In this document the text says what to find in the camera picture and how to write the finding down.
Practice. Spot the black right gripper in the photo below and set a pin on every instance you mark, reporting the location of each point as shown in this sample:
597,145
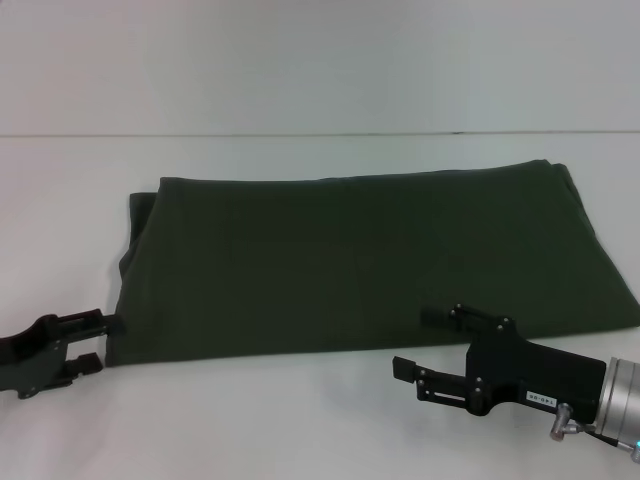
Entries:
540,372

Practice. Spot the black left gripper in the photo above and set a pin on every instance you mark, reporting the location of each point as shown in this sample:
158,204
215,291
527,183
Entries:
30,357

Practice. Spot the dark green shirt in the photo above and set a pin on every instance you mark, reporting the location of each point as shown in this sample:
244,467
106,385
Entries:
350,260

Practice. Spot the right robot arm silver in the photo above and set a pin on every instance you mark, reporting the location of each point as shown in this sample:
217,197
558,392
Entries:
622,400

